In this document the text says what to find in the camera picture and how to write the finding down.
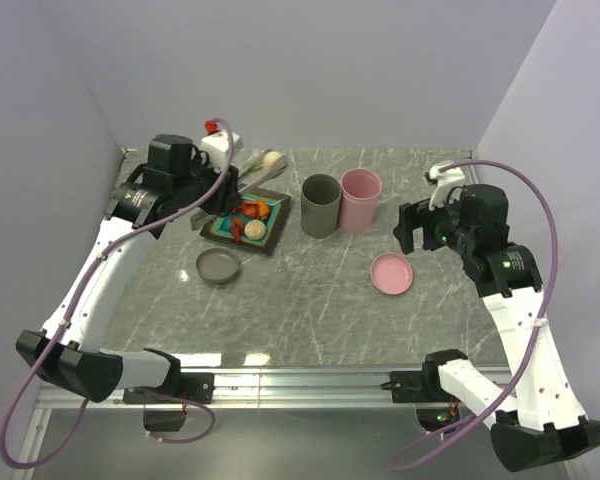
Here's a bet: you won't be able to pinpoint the pink round lid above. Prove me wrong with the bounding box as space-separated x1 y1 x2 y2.
370 252 414 295

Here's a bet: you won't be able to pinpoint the grey round lid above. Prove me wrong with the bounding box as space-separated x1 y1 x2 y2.
195 247 240 285

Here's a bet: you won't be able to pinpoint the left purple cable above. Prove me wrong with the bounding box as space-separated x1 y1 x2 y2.
0 117 241 469

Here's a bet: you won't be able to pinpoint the red chicken drumstick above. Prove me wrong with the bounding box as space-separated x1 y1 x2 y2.
229 223 244 245

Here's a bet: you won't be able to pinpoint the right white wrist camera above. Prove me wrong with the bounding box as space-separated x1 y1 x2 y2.
425 161 466 211

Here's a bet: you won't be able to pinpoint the purple cable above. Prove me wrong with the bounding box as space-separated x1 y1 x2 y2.
389 159 560 472
0 117 241 469

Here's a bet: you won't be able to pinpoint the orange fried food piece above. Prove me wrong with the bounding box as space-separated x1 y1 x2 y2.
242 200 270 221

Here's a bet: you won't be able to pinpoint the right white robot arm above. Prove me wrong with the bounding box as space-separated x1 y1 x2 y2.
381 184 600 472

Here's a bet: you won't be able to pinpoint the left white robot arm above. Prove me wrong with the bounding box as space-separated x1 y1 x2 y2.
16 121 242 402

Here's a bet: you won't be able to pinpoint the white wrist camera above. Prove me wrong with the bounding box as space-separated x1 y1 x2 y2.
425 161 466 211
200 119 229 172

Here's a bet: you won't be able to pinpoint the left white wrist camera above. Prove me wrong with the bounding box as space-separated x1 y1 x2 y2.
200 119 229 172

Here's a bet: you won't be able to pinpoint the aluminium mounting rail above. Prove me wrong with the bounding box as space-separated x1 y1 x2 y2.
9 367 589 480

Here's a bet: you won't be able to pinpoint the metal serving tongs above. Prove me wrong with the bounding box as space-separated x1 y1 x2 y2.
189 148 290 232

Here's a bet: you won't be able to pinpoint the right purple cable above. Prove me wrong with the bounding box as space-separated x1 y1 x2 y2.
389 159 560 472

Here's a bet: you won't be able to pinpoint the square teal ceramic plate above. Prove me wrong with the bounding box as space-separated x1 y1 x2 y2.
199 188 291 257

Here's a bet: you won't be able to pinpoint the pink cylindrical container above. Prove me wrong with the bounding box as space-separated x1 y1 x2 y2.
338 168 382 234

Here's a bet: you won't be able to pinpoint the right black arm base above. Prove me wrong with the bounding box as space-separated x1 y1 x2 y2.
379 370 461 432

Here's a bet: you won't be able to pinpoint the white steamed bun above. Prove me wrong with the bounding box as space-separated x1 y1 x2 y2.
244 219 267 241
262 151 284 170

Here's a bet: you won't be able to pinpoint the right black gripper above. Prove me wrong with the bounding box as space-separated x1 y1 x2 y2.
392 186 476 255

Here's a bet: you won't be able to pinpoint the grey cylindrical container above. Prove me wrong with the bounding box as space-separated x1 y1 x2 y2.
300 174 342 239

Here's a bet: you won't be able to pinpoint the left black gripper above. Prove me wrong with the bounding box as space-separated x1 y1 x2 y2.
174 151 244 217

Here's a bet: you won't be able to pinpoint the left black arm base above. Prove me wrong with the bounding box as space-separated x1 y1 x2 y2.
122 372 216 444

